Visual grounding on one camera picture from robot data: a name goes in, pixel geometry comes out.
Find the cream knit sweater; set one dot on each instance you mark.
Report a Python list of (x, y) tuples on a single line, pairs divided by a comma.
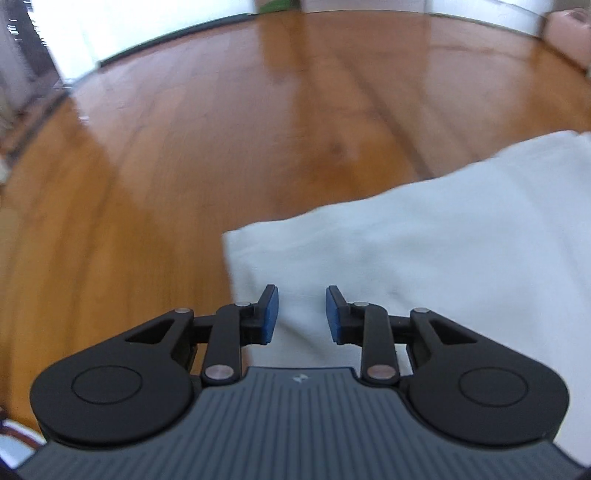
[(438, 240)]

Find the green mat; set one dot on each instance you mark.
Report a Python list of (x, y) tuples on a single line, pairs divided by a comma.
[(277, 4)]

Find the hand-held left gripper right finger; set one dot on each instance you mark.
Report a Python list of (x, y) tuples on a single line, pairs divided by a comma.
[(333, 316)]

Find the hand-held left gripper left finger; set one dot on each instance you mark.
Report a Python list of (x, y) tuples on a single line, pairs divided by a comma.
[(270, 316)]

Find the pink cushion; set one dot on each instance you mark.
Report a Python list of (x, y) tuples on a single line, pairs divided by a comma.
[(568, 37)]

